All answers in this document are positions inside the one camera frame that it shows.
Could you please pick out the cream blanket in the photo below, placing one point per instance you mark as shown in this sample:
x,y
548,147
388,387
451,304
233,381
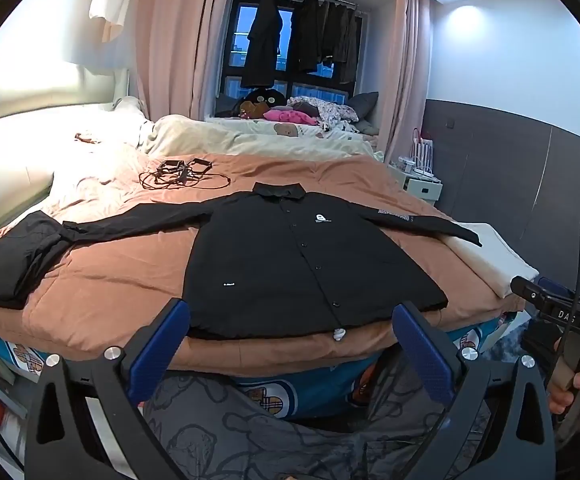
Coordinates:
x,y
210,135

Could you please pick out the floral cloth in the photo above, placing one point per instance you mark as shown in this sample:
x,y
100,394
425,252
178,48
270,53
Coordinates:
x,y
335,110

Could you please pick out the brown blanket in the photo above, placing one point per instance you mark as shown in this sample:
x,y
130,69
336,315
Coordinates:
x,y
135,260

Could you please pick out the white nightstand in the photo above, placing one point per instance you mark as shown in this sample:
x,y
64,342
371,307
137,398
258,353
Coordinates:
x,y
424,190

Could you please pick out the black hanging coat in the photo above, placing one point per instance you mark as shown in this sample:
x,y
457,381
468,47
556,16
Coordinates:
x,y
262,45

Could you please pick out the pink cloth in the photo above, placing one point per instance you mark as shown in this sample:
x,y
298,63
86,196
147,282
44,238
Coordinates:
x,y
290,116

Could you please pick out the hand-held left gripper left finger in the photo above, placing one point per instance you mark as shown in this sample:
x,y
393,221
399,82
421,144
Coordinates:
x,y
162,340

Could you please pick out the cream folded cloth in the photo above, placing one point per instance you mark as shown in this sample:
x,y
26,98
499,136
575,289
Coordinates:
x,y
489,255

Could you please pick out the folded black clothes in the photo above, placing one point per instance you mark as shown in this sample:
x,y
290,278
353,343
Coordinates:
x,y
10,265

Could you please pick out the black plush toy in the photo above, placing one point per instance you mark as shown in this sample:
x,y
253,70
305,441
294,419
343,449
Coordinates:
x,y
265,97

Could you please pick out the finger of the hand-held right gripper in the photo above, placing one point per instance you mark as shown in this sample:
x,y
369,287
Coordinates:
x,y
544,302

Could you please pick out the white pillow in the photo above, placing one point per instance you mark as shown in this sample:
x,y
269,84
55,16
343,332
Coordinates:
x,y
130,115

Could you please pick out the dark grey pillow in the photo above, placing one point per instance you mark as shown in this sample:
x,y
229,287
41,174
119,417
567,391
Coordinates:
x,y
364,107

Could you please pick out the black button-up jacket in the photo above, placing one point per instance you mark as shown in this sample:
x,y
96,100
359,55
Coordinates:
x,y
295,260

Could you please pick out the pink curtain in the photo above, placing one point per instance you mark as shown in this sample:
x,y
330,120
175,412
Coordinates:
x,y
180,35
409,70

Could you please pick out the blue cartoon print bedsheet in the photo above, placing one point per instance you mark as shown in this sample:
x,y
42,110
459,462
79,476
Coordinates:
x,y
320,385

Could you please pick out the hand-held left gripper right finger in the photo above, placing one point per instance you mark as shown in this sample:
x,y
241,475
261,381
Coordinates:
x,y
419,345

